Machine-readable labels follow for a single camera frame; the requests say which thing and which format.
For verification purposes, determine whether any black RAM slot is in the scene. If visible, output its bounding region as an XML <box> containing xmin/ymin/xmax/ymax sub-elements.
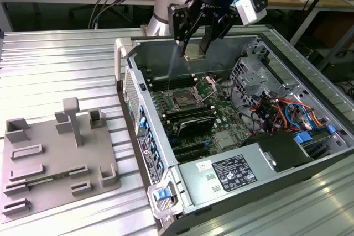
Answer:
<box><xmin>148</xmin><ymin>73</ymin><xmax>194</xmax><ymax>82</ymax></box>
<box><xmin>165</xmin><ymin>110</ymin><xmax>215</xmax><ymax>123</ymax></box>
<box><xmin>150</xmin><ymin>80</ymin><xmax>196</xmax><ymax>90</ymax></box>
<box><xmin>164</xmin><ymin>104</ymin><xmax>212</xmax><ymax>117</ymax></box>

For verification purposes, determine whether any green motherboard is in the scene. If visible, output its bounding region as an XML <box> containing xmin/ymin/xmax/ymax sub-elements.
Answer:
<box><xmin>149</xmin><ymin>75</ymin><xmax>249</xmax><ymax>165</ymax></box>

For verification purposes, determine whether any silver metal drive cage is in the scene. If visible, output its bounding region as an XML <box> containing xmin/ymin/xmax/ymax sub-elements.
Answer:
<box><xmin>229</xmin><ymin>39</ymin><xmax>277</xmax><ymax>101</ymax></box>

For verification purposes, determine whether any blue drive carrier handle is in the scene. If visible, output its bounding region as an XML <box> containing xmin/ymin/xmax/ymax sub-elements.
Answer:
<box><xmin>294</xmin><ymin>133</ymin><xmax>313</xmax><ymax>145</ymax></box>

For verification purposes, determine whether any silver chipset heatsink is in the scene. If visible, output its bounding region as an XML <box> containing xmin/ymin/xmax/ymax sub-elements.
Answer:
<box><xmin>215</xmin><ymin>130</ymin><xmax>233</xmax><ymax>149</ymax></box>

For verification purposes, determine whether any orange wire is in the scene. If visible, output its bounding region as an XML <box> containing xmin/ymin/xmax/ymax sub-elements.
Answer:
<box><xmin>276</xmin><ymin>97</ymin><xmax>326</xmax><ymax>128</ymax></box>

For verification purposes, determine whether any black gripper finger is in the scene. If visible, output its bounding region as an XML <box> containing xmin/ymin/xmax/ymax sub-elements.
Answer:
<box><xmin>199</xmin><ymin>12</ymin><xmax>239</xmax><ymax>54</ymax></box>
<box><xmin>168</xmin><ymin>3</ymin><xmax>207</xmax><ymax>57</ymax></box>

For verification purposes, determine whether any open PC case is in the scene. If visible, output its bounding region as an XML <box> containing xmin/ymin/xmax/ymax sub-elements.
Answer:
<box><xmin>114</xmin><ymin>24</ymin><xmax>354</xmax><ymax>236</ymax></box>

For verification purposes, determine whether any grey power supply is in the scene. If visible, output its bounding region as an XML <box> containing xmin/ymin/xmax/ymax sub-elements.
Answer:
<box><xmin>176</xmin><ymin>143</ymin><xmax>280</xmax><ymax>212</ymax></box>

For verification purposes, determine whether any blue wire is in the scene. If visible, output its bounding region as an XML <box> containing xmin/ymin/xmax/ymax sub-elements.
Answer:
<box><xmin>284</xmin><ymin>104</ymin><xmax>315</xmax><ymax>128</ymax></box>

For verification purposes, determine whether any blue case latch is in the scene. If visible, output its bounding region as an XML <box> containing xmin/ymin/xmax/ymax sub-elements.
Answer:
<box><xmin>155</xmin><ymin>188</ymin><xmax>170</xmax><ymax>201</ymax></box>

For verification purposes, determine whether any silver CPU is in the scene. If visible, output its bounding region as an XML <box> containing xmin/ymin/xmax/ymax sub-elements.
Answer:
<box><xmin>184</xmin><ymin>44</ymin><xmax>207</xmax><ymax>61</ymax></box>

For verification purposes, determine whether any CPU socket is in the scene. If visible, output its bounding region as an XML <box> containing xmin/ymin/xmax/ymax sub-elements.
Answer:
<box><xmin>170</xmin><ymin>88</ymin><xmax>207</xmax><ymax>111</ymax></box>

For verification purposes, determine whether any black wire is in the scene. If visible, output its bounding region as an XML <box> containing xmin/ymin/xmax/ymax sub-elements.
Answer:
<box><xmin>228</xmin><ymin>80</ymin><xmax>262</xmax><ymax>133</ymax></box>

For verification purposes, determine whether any black plastic shroud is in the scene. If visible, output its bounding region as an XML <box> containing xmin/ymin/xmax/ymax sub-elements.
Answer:
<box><xmin>244</xmin><ymin>132</ymin><xmax>315</xmax><ymax>173</ymax></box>

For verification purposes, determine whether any red wire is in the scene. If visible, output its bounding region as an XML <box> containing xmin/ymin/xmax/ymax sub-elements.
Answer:
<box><xmin>248</xmin><ymin>99</ymin><xmax>268</xmax><ymax>113</ymax></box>

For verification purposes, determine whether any grey parts rack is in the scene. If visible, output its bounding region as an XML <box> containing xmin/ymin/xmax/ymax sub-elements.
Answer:
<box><xmin>1</xmin><ymin>97</ymin><xmax>122</xmax><ymax>217</ymax></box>

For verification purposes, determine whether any black expansion slot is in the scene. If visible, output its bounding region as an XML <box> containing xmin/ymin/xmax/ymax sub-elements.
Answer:
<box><xmin>173</xmin><ymin>141</ymin><xmax>214</xmax><ymax>162</ymax></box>

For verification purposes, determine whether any black graphics card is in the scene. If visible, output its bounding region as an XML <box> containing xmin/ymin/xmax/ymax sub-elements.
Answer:
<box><xmin>176</xmin><ymin>114</ymin><xmax>216</xmax><ymax>138</ymax></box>

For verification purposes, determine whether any metal socket cover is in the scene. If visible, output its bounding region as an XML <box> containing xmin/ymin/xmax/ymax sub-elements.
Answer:
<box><xmin>192</xmin><ymin>75</ymin><xmax>221</xmax><ymax>102</ymax></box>

